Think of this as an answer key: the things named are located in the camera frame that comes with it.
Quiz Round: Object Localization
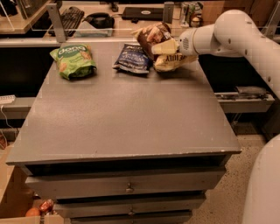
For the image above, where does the green chip bag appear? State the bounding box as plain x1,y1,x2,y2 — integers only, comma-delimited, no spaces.
50,44,96,80

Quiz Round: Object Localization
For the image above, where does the brown sea salt chip bag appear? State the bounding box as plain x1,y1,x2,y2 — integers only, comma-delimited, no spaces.
131,22,198,72

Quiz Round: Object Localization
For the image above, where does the black laptop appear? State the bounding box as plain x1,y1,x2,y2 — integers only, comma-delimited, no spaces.
122,7,164,21

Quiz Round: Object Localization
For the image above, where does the white power strip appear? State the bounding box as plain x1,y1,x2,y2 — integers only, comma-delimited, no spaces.
0,94,16,105

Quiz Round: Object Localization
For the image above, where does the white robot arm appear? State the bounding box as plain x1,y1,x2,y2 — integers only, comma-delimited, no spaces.
178,10,280,224

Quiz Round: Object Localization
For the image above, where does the black keyboard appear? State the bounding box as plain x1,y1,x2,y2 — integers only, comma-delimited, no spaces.
60,6,84,37

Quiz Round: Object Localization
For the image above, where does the right metal post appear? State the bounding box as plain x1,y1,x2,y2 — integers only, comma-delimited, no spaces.
163,2,174,24

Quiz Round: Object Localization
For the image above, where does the blue chip bag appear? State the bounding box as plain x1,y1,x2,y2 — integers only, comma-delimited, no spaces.
113,44,151,74

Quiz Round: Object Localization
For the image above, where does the grey side rail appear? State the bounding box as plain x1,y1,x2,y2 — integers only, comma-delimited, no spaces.
215,86,275,113

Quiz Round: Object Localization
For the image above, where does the small jar on desk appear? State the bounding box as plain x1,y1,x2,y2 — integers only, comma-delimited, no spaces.
191,17,200,28

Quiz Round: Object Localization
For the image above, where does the top drawer knob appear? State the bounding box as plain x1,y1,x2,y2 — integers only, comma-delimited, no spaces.
125,183,134,193

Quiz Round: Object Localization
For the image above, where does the grey drawer cabinet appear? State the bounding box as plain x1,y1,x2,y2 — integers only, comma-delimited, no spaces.
7,41,241,224

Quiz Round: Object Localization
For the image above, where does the left metal post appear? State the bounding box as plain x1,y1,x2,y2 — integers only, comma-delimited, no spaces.
46,3,67,43

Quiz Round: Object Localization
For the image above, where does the orange fruit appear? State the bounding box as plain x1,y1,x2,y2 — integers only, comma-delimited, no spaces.
25,207,40,217

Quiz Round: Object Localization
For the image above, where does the red snack packet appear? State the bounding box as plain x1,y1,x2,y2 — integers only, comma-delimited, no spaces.
39,199,54,213

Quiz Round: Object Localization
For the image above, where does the metal post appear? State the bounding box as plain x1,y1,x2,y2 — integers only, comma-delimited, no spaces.
163,2,174,24
46,3,67,43

